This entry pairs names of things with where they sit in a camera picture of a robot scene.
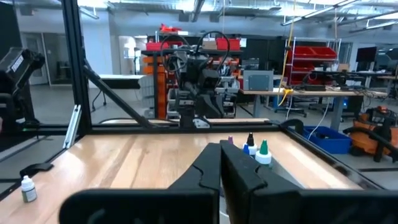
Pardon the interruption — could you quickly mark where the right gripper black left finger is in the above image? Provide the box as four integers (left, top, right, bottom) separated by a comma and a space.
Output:
169, 142, 222, 191

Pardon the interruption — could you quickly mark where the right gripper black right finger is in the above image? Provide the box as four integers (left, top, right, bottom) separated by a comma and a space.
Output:
220, 139, 301, 224

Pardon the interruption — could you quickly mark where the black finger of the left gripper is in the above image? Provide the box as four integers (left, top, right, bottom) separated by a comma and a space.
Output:
210, 93, 225, 119
195, 93, 211, 119

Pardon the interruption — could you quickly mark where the large dark-capped food colouring bottle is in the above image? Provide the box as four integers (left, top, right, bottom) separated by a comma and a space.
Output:
243, 132, 258, 157

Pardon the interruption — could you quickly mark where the large green-capped food colouring bottle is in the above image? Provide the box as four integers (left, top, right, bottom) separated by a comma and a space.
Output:
254, 139, 274, 169

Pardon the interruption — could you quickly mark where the small maroon food colouring bottle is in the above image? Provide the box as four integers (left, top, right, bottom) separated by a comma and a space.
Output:
21, 175, 38, 203

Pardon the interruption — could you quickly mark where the orange drawer cabinet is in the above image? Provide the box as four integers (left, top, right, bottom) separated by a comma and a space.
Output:
142, 55, 169, 119

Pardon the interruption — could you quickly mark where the grey metal box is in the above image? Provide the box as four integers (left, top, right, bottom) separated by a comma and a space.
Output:
243, 69, 275, 92

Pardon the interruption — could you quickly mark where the white table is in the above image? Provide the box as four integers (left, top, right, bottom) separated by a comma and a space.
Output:
88, 73, 147, 113

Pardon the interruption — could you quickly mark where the long wooden workbench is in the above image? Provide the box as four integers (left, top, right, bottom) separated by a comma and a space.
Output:
239, 88, 389, 131

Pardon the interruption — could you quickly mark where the blue storage bin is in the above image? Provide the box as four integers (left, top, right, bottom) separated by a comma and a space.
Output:
303, 126, 352, 155

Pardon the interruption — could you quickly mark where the red bin storage rack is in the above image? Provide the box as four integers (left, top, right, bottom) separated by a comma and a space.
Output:
284, 37, 342, 87

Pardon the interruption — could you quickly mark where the silver aluminium extrusion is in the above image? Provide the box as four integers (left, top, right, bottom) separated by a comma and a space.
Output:
63, 104, 83, 149

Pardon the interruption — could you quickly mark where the orange shop vacuum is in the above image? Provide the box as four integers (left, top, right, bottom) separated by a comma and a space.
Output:
343, 105, 398, 163

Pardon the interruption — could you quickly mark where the black monitor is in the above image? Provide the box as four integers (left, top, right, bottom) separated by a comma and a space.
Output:
355, 46, 377, 63

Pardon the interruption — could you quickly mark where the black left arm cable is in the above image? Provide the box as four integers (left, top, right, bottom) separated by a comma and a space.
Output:
160, 30, 231, 74

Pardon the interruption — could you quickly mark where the yellow hanging cable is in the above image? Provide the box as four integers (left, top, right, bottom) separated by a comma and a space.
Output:
277, 0, 297, 107

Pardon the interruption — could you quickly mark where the white cable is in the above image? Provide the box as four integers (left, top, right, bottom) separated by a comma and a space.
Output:
307, 104, 331, 141

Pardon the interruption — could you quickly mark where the black frame clip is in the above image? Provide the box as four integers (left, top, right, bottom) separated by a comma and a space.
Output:
19, 162, 54, 179

